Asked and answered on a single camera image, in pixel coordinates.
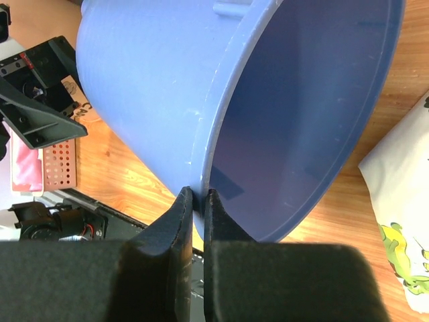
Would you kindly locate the white cartoon print cloth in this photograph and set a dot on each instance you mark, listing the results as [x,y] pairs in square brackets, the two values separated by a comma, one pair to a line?
[396,175]

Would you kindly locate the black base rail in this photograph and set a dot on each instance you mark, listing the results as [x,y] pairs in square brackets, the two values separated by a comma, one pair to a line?
[134,241]

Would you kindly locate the pink towel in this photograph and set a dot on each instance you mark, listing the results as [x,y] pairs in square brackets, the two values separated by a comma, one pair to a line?
[26,167]

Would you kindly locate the blue plastic bucket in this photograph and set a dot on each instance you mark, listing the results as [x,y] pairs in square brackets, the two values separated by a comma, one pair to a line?
[263,101]

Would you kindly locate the pink plastic basket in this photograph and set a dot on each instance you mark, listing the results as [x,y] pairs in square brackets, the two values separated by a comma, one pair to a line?
[59,166]

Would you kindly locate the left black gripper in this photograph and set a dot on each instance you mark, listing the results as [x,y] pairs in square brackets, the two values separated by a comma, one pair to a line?
[35,103]

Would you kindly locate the peach plastic bucket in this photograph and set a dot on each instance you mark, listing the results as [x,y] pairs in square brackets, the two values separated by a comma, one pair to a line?
[84,112]

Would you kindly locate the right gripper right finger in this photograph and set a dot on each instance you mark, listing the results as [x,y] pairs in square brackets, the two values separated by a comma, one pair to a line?
[247,280]

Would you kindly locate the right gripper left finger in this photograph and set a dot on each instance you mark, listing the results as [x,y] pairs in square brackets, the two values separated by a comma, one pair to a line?
[100,275]

